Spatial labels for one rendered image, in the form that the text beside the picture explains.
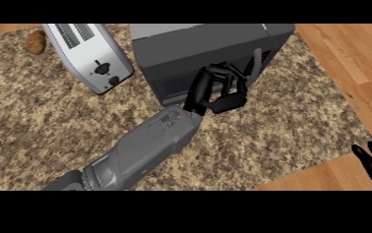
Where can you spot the brown potato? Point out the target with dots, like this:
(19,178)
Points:
(35,42)

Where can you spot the dark grey microwave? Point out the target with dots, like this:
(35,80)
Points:
(204,53)

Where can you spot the silver toaster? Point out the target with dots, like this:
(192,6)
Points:
(89,56)

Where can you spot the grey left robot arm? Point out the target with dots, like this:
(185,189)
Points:
(140,148)

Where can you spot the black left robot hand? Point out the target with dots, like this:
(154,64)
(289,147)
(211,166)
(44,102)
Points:
(227,94)

